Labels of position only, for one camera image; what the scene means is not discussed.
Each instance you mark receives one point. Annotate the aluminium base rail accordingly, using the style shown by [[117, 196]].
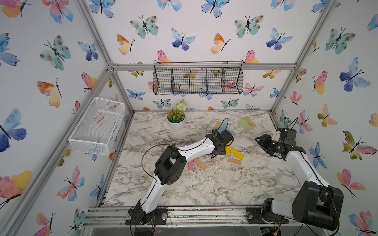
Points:
[[183, 216]]

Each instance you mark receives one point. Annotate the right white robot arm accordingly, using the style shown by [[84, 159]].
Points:
[[316, 204]]

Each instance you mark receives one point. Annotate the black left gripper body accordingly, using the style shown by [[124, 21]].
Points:
[[222, 151]]

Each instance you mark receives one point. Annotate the pink block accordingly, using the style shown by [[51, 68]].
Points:
[[190, 165]]

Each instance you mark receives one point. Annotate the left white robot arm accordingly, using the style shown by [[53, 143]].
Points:
[[168, 169]]

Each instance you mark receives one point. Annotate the white pot with plant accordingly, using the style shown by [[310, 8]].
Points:
[[176, 117]]

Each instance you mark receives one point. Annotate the black wire wall basket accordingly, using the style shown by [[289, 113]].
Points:
[[212, 78]]

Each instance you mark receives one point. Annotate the yellow block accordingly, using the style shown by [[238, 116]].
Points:
[[228, 148], [237, 154]]

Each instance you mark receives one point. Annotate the white mesh wall basket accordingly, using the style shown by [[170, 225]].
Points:
[[96, 131]]

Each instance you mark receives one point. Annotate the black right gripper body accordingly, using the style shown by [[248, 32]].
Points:
[[270, 146]]

